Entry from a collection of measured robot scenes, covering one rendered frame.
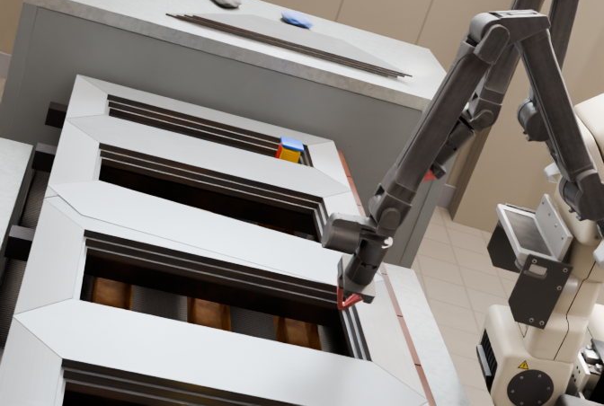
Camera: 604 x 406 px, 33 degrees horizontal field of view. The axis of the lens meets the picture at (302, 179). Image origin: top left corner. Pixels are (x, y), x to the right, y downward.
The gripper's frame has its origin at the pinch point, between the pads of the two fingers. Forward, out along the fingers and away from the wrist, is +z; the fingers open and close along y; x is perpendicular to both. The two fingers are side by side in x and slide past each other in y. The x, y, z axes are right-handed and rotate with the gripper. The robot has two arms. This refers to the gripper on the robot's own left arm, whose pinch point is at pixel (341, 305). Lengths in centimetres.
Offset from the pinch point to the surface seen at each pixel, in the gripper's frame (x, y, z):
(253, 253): -17.5, -13.7, 4.0
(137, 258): -41.2, -6.0, 5.5
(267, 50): -14, -103, 8
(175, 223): -34.4, -19.2, 5.5
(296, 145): -2, -76, 17
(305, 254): -5.6, -18.7, 5.2
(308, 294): -5.1, -6.7, 5.1
